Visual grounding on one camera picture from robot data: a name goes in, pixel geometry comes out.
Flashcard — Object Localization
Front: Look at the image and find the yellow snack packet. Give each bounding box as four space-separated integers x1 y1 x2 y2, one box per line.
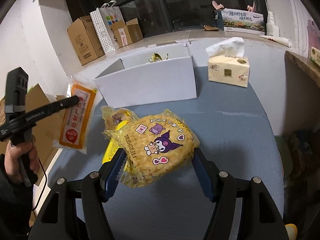
102 120 129 164

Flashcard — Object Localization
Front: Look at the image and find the orange white snack packet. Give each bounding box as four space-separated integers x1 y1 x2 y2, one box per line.
53 79 98 154

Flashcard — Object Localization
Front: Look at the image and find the large yellow Kuromi snack bag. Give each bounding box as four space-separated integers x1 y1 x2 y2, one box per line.
104 109 200 188

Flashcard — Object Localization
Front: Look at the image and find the small yellow Kuromi snack bag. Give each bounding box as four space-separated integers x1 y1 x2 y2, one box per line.
101 106 139 130

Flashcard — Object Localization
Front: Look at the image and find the person's left hand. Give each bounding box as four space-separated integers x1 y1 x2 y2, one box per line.
4 140 40 183

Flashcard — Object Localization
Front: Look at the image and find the blue table cloth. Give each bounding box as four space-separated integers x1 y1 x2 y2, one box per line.
47 65 285 240

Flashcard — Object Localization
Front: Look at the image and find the tall brown cardboard box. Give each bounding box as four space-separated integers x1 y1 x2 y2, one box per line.
67 16 105 65

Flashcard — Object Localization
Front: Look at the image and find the white cardboard storage box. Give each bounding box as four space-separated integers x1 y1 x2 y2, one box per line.
94 43 197 108

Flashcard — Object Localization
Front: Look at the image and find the beige tissue pack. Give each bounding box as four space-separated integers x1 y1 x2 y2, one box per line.
206 37 250 88

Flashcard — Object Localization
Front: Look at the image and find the white dotted paper bag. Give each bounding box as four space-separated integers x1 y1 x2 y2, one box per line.
90 0 123 54

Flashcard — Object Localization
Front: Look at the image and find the small open cardboard box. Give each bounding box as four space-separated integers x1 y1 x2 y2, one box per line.
111 18 143 47

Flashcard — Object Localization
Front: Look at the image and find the yellow green snack bag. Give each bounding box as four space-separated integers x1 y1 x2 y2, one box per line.
146 53 169 63

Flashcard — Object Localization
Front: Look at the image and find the brown packet on ledge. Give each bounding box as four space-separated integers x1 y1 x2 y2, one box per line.
203 25 220 31

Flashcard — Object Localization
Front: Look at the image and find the wooden side table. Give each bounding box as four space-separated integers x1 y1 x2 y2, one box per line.
284 50 320 87

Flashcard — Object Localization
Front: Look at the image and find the landscape printed gift box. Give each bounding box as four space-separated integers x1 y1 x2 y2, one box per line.
218 8 265 35

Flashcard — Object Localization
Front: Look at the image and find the white plastic bottle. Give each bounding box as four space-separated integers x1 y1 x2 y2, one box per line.
266 11 279 37

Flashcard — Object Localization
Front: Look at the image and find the black cable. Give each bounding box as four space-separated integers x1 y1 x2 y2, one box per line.
31 164 48 212

